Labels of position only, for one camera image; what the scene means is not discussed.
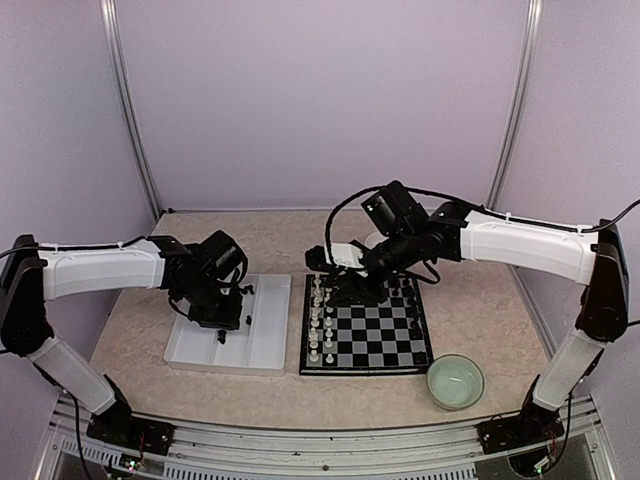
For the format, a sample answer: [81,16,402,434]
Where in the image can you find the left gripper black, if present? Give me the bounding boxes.
[177,276,243,329]

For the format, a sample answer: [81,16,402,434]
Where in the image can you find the white plastic compartment tray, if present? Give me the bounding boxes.
[163,274,291,376]

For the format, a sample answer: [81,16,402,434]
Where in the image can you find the black white chessboard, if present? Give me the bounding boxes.
[299,274,435,376]

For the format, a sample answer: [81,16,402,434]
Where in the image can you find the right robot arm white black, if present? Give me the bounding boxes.
[319,180,631,444]

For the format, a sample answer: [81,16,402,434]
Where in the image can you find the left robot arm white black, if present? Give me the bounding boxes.
[1,230,249,445]

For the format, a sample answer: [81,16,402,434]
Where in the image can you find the red white bowl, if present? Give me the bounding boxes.
[365,232,385,249]

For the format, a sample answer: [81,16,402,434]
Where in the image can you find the green glass bowl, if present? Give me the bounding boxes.
[426,354,485,411]

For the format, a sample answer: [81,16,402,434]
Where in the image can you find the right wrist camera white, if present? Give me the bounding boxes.
[304,243,367,276]

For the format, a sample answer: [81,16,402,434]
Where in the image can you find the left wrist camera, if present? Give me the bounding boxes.
[200,230,248,279]

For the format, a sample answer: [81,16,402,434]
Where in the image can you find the front aluminium rail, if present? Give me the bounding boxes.
[31,396,622,479]

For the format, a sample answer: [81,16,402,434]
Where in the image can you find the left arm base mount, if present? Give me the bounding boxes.
[86,406,175,456]

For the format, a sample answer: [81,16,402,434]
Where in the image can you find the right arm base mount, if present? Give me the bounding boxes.
[477,405,565,454]

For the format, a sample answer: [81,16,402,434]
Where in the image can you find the left aluminium frame post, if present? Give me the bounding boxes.
[99,0,163,221]

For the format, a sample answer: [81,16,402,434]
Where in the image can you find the aluminium frame post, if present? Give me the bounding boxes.
[486,0,544,210]
[99,0,163,221]

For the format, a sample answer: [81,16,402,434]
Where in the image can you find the right aluminium frame post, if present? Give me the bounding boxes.
[486,0,544,210]

